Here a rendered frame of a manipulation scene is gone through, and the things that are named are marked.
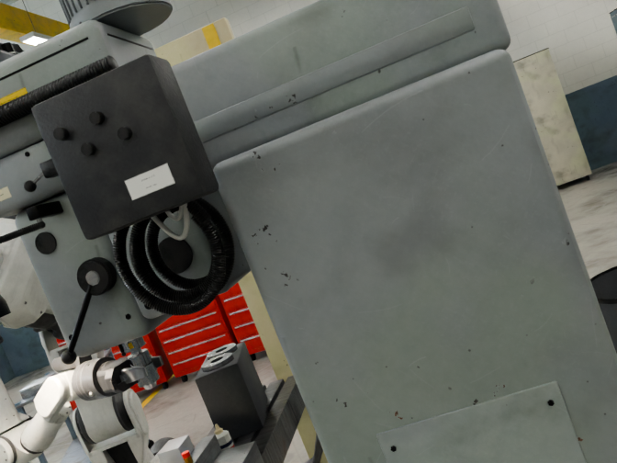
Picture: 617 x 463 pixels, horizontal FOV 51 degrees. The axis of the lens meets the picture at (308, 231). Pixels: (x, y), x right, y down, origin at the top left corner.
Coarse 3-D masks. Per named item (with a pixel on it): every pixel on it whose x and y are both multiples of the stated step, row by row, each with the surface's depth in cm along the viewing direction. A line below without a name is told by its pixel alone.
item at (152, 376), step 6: (138, 360) 134; (144, 360) 134; (150, 360) 135; (132, 366) 134; (138, 366) 134; (144, 366) 134; (150, 366) 135; (150, 372) 134; (156, 372) 136; (144, 378) 134; (150, 378) 134; (156, 378) 135; (138, 384) 135; (144, 384) 134
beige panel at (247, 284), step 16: (192, 32) 297; (208, 32) 295; (224, 32) 295; (160, 48) 300; (176, 48) 299; (192, 48) 298; (208, 48) 297; (256, 288) 310; (256, 304) 312; (256, 320) 313; (272, 336) 313; (272, 352) 314; (288, 368) 314; (304, 416) 316; (304, 432) 318
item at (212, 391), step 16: (224, 352) 177; (240, 352) 175; (208, 368) 167; (224, 368) 165; (240, 368) 166; (208, 384) 165; (224, 384) 165; (240, 384) 165; (256, 384) 180; (208, 400) 166; (224, 400) 166; (240, 400) 166; (256, 400) 171; (224, 416) 166; (240, 416) 166; (256, 416) 166; (240, 432) 167
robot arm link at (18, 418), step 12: (0, 384) 159; (0, 396) 158; (0, 408) 156; (12, 408) 159; (0, 420) 155; (12, 420) 157; (24, 420) 161; (0, 432) 155; (0, 444) 151; (12, 444) 152; (0, 456) 151; (12, 456) 151
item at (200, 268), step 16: (224, 208) 131; (176, 224) 117; (192, 224) 117; (112, 240) 120; (128, 240) 119; (144, 240) 119; (160, 240) 118; (176, 240) 117; (192, 240) 117; (128, 256) 120; (176, 256) 118; (192, 256) 118; (208, 256) 117; (240, 256) 130; (176, 272) 118; (192, 272) 118; (240, 272) 126; (176, 288) 119; (224, 288) 118; (144, 304) 120
